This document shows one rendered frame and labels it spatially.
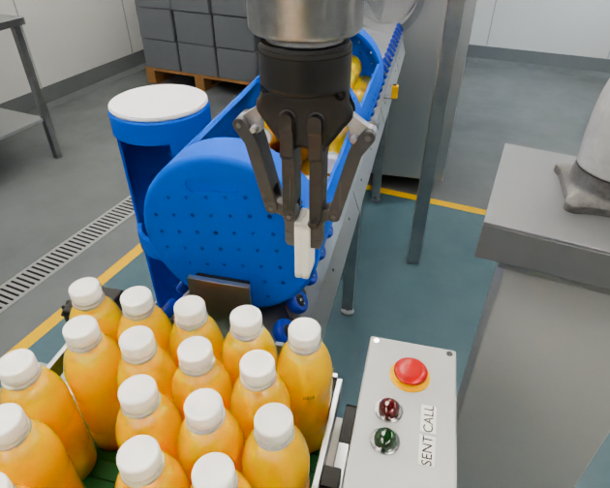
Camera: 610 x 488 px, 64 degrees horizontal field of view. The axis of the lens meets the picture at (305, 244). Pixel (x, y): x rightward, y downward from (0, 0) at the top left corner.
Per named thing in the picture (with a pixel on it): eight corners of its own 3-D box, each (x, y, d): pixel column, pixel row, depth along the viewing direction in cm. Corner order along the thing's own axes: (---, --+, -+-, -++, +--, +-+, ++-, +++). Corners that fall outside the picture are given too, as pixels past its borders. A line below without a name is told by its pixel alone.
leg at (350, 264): (354, 308, 219) (365, 186, 182) (352, 317, 214) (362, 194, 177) (342, 306, 220) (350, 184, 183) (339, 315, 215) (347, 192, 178)
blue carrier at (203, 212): (385, 115, 147) (381, 14, 131) (327, 316, 79) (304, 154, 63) (295, 119, 155) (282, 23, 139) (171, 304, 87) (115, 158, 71)
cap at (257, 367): (260, 396, 53) (259, 385, 51) (233, 380, 54) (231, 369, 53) (282, 372, 55) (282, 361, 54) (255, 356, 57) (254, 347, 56)
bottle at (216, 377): (190, 479, 64) (166, 391, 53) (187, 432, 69) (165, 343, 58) (243, 467, 65) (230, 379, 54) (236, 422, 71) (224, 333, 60)
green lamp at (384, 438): (397, 434, 48) (398, 426, 47) (395, 454, 46) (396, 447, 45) (375, 429, 48) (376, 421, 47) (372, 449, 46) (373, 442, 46)
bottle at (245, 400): (271, 501, 62) (263, 412, 51) (228, 471, 65) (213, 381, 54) (302, 456, 66) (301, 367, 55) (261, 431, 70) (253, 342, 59)
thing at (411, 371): (427, 366, 54) (428, 359, 54) (425, 392, 52) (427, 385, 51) (394, 359, 55) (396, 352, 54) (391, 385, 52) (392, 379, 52)
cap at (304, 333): (286, 331, 60) (286, 321, 59) (318, 328, 61) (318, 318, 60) (290, 355, 57) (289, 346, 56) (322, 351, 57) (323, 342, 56)
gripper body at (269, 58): (366, 27, 40) (358, 133, 46) (268, 21, 42) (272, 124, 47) (350, 51, 34) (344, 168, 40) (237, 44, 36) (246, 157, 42)
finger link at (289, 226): (295, 203, 47) (266, 199, 47) (296, 246, 50) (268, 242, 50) (299, 196, 48) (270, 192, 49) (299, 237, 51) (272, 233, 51)
